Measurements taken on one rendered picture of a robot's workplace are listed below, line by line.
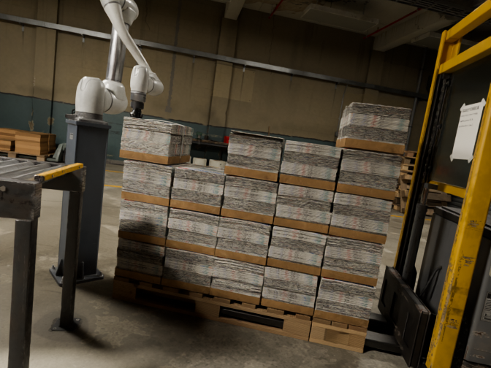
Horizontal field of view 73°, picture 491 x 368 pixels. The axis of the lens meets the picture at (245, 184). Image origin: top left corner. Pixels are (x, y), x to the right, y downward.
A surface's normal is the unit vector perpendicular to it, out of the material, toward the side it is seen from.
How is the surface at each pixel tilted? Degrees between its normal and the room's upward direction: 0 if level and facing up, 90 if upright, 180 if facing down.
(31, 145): 90
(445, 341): 90
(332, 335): 90
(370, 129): 90
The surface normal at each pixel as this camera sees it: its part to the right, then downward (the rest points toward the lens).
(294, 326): -0.15, 0.11
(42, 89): 0.18, 0.15
